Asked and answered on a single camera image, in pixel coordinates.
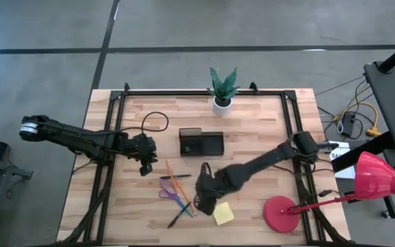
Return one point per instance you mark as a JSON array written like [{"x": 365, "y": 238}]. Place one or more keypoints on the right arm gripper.
[{"x": 211, "y": 187}]

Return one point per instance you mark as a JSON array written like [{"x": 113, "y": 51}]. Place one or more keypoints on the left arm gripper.
[{"x": 141, "y": 147}]

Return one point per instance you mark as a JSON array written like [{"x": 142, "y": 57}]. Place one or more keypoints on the yellow sticky note pad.
[{"x": 223, "y": 213}]

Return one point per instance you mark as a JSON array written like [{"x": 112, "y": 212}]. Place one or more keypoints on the orange pencil with pink eraser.
[
  {"x": 187, "y": 200},
  {"x": 170, "y": 171}
]

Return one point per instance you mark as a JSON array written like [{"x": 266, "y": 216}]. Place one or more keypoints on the plain black pen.
[{"x": 175, "y": 176}]

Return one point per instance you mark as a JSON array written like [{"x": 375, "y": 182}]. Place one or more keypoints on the black mesh desk organizer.
[{"x": 211, "y": 144}]

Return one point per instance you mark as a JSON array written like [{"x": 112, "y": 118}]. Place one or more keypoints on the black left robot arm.
[{"x": 74, "y": 137}]

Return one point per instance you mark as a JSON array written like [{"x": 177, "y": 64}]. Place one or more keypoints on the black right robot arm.
[{"x": 266, "y": 159}]

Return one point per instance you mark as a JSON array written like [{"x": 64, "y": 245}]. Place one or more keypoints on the red desk lamp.
[{"x": 281, "y": 214}]

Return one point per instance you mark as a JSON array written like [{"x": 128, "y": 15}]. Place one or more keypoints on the white plant pot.
[{"x": 222, "y": 109}]

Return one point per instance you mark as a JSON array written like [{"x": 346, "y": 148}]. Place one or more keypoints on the green snake plant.
[{"x": 223, "y": 89}]

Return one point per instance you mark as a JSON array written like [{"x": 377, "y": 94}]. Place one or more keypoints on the white paper sheet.
[{"x": 344, "y": 148}]

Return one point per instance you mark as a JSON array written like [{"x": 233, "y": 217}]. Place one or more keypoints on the black power brick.
[{"x": 348, "y": 124}]

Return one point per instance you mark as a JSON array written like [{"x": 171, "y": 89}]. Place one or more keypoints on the black slanted beam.
[{"x": 365, "y": 151}]

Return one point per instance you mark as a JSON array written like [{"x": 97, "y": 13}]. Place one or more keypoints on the black cart top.
[{"x": 393, "y": 103}]

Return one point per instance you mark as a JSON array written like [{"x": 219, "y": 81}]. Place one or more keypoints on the black aluminium table frame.
[{"x": 183, "y": 92}]

